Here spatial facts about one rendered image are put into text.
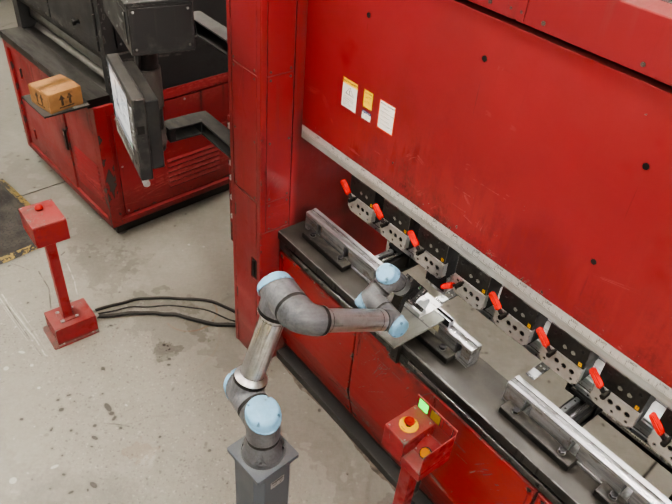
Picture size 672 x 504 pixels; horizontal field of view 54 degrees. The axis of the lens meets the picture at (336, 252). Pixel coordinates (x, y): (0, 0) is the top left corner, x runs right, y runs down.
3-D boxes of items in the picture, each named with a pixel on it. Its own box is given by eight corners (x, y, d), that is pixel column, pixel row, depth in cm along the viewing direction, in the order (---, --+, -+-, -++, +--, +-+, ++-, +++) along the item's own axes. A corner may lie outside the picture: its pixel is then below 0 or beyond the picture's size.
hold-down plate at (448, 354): (393, 318, 270) (394, 313, 268) (402, 313, 273) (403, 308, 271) (445, 364, 253) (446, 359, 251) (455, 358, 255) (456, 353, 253)
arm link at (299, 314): (303, 317, 190) (417, 317, 222) (285, 294, 197) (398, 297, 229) (288, 348, 194) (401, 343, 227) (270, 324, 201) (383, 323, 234)
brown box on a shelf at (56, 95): (21, 98, 370) (16, 77, 362) (66, 86, 384) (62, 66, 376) (44, 119, 353) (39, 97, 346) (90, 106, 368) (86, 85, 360)
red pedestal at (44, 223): (42, 328, 369) (6, 206, 317) (86, 311, 381) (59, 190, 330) (55, 350, 357) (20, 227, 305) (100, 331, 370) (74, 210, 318)
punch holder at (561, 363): (536, 357, 218) (550, 322, 207) (552, 347, 222) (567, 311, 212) (574, 387, 209) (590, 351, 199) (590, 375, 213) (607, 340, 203)
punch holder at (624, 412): (587, 398, 206) (605, 362, 196) (603, 385, 210) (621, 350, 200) (629, 431, 197) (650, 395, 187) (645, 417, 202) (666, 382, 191)
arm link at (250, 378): (234, 424, 221) (282, 295, 196) (216, 393, 231) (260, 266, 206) (265, 418, 229) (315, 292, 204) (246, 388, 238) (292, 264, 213)
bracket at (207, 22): (150, 34, 288) (149, 18, 284) (200, 25, 301) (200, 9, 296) (195, 68, 265) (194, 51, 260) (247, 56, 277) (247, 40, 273)
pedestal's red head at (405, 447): (381, 443, 248) (386, 413, 237) (411, 423, 256) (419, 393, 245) (417, 482, 236) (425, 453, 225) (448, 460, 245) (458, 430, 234)
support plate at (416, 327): (362, 319, 252) (362, 318, 251) (412, 294, 265) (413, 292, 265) (393, 349, 241) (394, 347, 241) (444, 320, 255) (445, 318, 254)
